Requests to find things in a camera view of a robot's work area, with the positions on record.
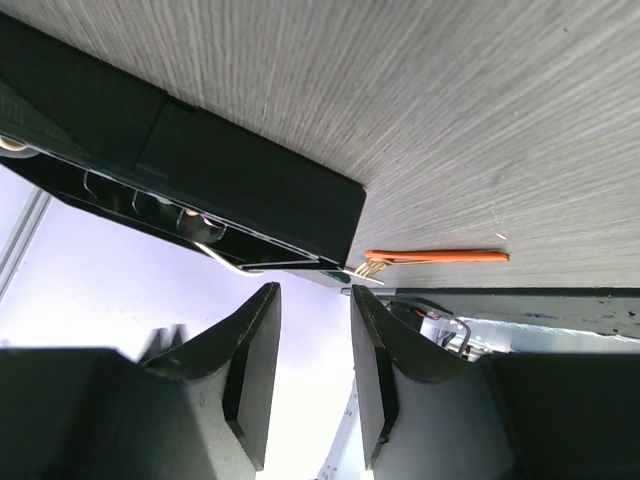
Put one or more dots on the orange plastic utensil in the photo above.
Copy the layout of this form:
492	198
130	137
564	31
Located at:
436	256

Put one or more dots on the gold fork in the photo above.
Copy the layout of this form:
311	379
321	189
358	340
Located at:
372	266

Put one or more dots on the black utensil tray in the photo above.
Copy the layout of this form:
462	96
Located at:
110	144

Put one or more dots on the green handled fork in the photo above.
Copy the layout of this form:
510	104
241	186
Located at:
338	276

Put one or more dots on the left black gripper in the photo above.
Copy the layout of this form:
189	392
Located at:
163	340

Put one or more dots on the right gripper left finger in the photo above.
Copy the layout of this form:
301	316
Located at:
199	409

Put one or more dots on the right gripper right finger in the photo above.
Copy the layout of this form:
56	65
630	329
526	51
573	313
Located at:
426	413

